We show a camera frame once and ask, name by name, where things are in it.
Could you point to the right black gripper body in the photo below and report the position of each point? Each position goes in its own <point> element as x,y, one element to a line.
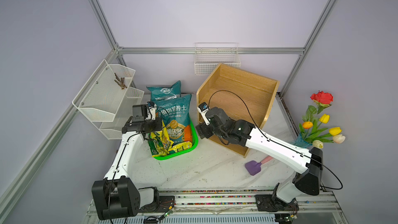
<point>210,130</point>

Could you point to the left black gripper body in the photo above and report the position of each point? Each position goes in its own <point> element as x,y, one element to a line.
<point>154,125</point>

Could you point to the yellow green fertilizer packet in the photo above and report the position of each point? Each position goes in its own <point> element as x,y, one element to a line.
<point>160,136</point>
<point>159,149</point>
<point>180,147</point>

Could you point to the teal orange soil bag back-facing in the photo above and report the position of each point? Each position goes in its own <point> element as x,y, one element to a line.
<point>165,93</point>

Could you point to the teal orange soil bag front-facing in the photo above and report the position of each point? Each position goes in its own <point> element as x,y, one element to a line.
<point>175,115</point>

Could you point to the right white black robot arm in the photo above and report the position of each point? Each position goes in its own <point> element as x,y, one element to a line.
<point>306,163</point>

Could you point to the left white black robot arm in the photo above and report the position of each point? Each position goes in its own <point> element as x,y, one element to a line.
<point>116,196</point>

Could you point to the wooden two-tier shelf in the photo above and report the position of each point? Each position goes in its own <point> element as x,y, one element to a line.
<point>241,94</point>

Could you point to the green plastic basket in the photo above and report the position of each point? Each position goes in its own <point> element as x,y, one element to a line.
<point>192,137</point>

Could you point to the purple pink toy shovel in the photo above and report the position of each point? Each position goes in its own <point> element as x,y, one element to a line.
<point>254,167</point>

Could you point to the brown twigs bundle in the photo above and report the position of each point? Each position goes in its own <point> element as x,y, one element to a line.
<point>120,81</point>

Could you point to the blue glass vase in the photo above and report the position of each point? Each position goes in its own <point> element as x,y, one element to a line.
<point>301,143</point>

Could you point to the artificial flower bouquet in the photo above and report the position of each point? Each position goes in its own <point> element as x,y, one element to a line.
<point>313,129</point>

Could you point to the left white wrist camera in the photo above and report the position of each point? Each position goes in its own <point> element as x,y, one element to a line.
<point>151,108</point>

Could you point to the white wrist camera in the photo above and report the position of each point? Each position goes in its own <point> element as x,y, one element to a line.
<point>203,109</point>
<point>151,108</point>

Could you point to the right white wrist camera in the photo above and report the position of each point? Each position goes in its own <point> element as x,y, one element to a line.
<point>203,109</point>

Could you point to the white mesh wall rack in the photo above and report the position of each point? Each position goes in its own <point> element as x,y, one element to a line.
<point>104,103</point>

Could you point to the white wire wall basket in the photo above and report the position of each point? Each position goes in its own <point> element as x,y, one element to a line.
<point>207,56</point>

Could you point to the metal base rail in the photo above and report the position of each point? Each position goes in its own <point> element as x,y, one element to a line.
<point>237,207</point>

